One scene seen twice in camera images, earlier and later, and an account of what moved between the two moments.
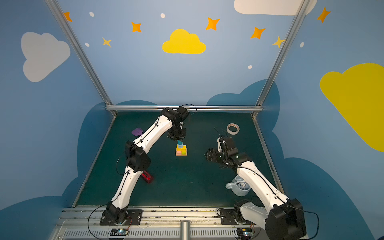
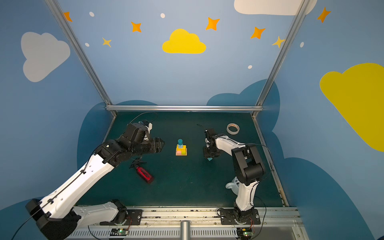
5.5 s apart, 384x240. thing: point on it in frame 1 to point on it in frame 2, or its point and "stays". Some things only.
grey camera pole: (185, 230) stays
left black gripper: (177, 133) to (154, 145)
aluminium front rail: (83, 223) stays
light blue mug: (239, 186) stays
